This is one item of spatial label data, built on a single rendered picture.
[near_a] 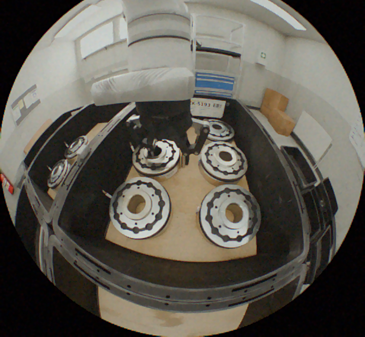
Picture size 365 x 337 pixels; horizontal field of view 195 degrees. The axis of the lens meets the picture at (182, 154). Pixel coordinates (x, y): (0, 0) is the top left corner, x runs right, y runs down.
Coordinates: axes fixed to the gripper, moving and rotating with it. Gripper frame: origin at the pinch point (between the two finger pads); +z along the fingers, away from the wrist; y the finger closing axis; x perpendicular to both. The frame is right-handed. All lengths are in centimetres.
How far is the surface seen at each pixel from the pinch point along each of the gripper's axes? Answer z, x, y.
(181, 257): 2.3, 17.2, -5.6
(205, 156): -1.0, -0.7, -7.3
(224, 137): -1.0, -7.9, -11.8
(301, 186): 28, -13, -82
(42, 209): -7.7, 19.8, 13.9
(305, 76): -73, -225, -250
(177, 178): 2.2, 3.2, -2.2
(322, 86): -72, -168, -259
